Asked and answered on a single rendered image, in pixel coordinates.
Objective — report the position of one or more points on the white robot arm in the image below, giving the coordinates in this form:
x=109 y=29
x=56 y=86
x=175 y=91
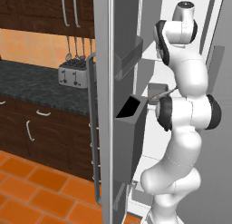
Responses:
x=184 y=137

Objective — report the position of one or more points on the grey food container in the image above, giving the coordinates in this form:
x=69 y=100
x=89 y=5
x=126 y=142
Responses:
x=157 y=90

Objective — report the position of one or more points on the deep grey door bin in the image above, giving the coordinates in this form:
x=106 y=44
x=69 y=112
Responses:
x=128 y=146

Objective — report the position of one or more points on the shallow grey door bin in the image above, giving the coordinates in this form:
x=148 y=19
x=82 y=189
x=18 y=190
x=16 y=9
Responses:
x=127 y=60

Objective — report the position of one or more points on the dark wood drawer stack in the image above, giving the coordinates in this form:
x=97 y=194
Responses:
x=80 y=143

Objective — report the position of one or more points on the silver toaster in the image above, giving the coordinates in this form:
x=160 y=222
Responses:
x=72 y=75

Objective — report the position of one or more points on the hanging metal utensil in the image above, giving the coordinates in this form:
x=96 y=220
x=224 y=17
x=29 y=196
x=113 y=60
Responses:
x=76 y=50
x=91 y=47
x=82 y=50

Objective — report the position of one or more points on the dark wood drawer front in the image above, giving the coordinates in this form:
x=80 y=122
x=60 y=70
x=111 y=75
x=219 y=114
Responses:
x=45 y=112

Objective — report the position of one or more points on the hanging metal skimmer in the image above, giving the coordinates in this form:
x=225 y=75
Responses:
x=69 y=52

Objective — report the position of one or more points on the dark wood base cupboard door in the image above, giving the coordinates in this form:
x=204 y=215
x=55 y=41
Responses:
x=45 y=143

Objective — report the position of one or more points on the white fridge body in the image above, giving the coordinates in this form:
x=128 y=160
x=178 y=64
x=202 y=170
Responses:
x=151 y=28

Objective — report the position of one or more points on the small grey door bin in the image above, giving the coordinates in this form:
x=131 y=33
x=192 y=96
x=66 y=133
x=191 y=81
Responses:
x=120 y=197

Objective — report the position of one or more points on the grey side door bin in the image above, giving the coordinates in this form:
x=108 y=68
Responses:
x=215 y=67

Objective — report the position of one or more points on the grey fridge side door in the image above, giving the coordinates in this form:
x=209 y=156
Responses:
x=222 y=161

